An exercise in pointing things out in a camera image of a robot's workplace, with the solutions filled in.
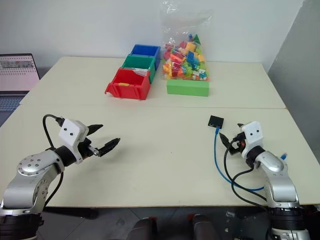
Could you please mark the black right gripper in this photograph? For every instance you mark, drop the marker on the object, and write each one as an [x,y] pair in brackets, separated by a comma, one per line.
[236,147]

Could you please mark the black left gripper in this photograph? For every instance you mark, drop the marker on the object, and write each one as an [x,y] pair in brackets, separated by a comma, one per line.
[86,148]

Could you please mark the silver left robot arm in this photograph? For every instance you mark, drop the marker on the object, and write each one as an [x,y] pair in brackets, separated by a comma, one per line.
[30,167]

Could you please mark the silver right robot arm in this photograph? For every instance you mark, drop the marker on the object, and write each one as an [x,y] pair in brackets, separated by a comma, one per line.
[272,165]

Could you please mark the small black connector box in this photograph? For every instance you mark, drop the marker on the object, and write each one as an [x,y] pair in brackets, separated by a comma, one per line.
[215,121]

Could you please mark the red plastic storage bin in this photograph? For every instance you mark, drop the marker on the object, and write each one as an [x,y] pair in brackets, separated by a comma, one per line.
[125,91]

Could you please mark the small yellow piece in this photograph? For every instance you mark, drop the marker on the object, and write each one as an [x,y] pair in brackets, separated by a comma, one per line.
[123,84]

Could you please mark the green rectangular block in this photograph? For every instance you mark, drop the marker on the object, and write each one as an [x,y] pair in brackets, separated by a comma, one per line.
[187,88]

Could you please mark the white paper slip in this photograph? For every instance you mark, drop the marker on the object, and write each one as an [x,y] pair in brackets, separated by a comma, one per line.
[142,72]

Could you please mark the green plastic storage bin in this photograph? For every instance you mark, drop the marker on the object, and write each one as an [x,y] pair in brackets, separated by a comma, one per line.
[137,62]

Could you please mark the clear bag of toy bricks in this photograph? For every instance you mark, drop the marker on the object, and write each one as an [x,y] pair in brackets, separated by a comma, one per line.
[185,60]

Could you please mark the blue plastic storage bin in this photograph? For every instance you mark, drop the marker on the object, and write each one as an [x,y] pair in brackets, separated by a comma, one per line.
[145,50]

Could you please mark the dark rounded shape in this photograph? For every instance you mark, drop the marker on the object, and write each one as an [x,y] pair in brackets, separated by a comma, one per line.
[206,228]

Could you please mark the open laptop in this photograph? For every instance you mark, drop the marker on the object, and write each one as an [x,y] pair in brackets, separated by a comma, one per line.
[16,75]

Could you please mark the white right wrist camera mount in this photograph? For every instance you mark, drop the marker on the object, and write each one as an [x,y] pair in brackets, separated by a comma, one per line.
[253,136]

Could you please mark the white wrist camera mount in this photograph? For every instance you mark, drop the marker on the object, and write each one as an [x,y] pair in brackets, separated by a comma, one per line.
[253,136]
[71,132]

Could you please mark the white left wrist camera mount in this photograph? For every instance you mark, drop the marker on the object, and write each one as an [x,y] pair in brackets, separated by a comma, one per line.
[71,132]

